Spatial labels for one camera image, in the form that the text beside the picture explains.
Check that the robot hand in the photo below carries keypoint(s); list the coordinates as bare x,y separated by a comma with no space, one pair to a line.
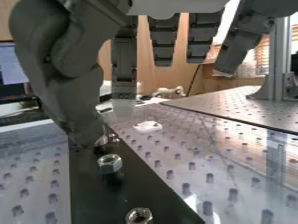
66,56

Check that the large steel hex nut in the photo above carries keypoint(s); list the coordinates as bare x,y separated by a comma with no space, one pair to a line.
109,164

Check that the small steel hex nut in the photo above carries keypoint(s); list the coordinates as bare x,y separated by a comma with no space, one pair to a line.
139,216

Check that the computer screen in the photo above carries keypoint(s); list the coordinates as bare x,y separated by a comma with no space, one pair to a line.
10,66

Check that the small white jointed device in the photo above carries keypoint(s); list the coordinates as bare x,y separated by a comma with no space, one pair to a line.
170,91

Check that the black plate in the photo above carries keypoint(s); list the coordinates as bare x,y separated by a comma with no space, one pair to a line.
101,196

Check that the clear box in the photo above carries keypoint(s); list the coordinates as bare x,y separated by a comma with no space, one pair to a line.
220,150

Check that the aluminium frame post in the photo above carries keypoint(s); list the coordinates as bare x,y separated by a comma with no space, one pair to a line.
278,60

